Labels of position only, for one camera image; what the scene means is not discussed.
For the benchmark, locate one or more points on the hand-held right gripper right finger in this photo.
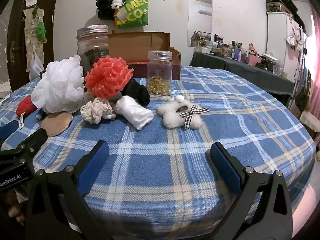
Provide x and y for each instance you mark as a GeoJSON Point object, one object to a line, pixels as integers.
{"type": "Point", "coordinates": [225, 162]}

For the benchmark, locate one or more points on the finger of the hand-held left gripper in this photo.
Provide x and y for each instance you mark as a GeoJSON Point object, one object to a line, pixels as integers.
{"type": "Point", "coordinates": [32, 140]}
{"type": "Point", "coordinates": [7, 130]}

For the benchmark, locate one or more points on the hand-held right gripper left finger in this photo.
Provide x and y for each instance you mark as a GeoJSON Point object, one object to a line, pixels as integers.
{"type": "Point", "coordinates": [96, 160]}

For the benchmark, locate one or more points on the round beige sponge pad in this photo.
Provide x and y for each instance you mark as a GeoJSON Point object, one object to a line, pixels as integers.
{"type": "Point", "coordinates": [56, 126]}

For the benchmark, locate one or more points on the red knitted pouch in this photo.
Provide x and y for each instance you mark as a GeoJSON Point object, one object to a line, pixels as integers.
{"type": "Point", "coordinates": [25, 107]}

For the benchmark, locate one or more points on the cream lace scrunchie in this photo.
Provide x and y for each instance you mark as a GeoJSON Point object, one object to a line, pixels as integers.
{"type": "Point", "coordinates": [95, 110]}

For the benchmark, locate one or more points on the white mesh bath loofah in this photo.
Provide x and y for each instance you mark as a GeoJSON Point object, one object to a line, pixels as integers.
{"type": "Point", "coordinates": [57, 87]}

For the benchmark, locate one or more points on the white cloth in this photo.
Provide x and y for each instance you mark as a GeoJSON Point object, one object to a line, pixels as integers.
{"type": "Point", "coordinates": [135, 112]}

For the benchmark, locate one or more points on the white fluffy bow hair clip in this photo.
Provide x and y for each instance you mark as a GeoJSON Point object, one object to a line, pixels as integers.
{"type": "Point", "coordinates": [170, 115]}

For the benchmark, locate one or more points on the black knitted scrunchie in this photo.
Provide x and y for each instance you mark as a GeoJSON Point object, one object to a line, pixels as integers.
{"type": "Point", "coordinates": [140, 92]}

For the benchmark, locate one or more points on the coral mesh bath loofah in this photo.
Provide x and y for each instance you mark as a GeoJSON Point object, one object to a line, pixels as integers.
{"type": "Point", "coordinates": [107, 77]}

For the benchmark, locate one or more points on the cardboard box red inside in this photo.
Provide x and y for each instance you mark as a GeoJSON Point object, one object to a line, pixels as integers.
{"type": "Point", "coordinates": [140, 42]}

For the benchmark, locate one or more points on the person's left hand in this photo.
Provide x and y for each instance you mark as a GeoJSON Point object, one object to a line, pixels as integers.
{"type": "Point", "coordinates": [15, 208]}

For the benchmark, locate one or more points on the blue plaid blanket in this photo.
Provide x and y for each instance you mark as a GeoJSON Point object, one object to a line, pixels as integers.
{"type": "Point", "coordinates": [175, 155]}

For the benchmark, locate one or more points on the clear plastic bag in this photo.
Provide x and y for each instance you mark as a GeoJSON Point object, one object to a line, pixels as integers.
{"type": "Point", "coordinates": [36, 65]}

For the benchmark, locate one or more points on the side table with dark cloth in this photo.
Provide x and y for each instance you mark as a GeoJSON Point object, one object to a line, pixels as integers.
{"type": "Point", "coordinates": [237, 67]}

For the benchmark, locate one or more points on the dark brown door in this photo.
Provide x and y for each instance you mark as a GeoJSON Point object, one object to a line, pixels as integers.
{"type": "Point", "coordinates": [17, 30]}

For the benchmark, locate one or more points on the beige hanging organizer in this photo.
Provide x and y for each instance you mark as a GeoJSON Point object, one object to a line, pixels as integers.
{"type": "Point", "coordinates": [30, 30]}

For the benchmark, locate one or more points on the green plush toy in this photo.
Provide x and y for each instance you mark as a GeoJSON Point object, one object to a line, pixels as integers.
{"type": "Point", "coordinates": [41, 30]}

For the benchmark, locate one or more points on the small clear plastic jar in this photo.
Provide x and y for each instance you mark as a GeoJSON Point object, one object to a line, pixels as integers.
{"type": "Point", "coordinates": [159, 72]}

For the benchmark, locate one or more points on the row of cosmetic bottles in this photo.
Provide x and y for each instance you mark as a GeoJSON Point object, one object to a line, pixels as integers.
{"type": "Point", "coordinates": [232, 51]}

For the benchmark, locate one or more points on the large glass jar metal lid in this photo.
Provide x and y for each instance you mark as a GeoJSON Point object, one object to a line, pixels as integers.
{"type": "Point", "coordinates": [92, 45]}

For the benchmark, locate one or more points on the white cabinet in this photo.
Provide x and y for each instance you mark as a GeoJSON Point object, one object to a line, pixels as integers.
{"type": "Point", "coordinates": [277, 35]}

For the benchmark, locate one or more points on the pink curtain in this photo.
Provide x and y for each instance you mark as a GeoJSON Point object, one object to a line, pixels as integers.
{"type": "Point", "coordinates": [315, 55]}

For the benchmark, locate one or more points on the black bag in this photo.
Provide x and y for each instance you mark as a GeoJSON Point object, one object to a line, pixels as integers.
{"type": "Point", "coordinates": [105, 5]}

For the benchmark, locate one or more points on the green tote bag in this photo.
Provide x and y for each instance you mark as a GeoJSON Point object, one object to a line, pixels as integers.
{"type": "Point", "coordinates": [135, 10]}

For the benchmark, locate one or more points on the dark storage case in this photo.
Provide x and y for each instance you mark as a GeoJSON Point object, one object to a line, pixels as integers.
{"type": "Point", "coordinates": [275, 5]}

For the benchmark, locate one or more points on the dark cloth pile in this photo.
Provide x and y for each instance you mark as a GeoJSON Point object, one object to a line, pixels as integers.
{"type": "Point", "coordinates": [292, 7]}

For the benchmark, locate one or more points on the wall mirror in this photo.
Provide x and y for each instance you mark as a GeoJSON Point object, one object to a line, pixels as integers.
{"type": "Point", "coordinates": [200, 0]}

